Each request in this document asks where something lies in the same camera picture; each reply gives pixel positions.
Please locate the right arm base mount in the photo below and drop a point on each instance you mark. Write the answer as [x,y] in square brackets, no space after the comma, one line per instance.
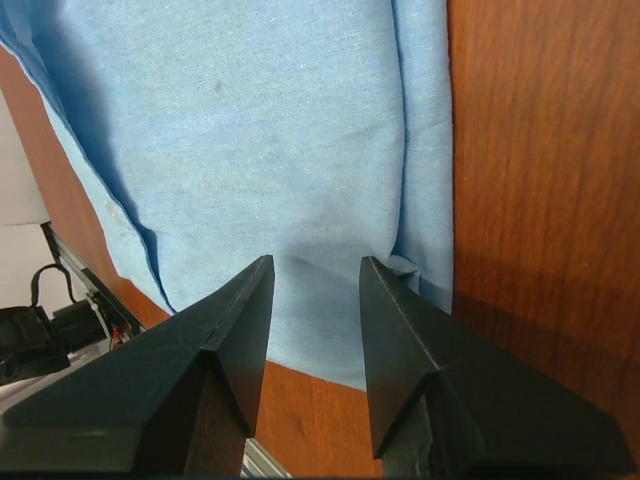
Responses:
[34,344]

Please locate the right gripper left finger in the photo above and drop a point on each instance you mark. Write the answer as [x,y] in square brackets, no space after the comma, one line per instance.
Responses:
[179,399]

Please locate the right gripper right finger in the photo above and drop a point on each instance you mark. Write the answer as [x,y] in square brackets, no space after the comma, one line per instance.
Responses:
[444,400]

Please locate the light blue long sleeve shirt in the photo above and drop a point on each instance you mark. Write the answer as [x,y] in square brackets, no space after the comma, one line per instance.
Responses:
[208,133]

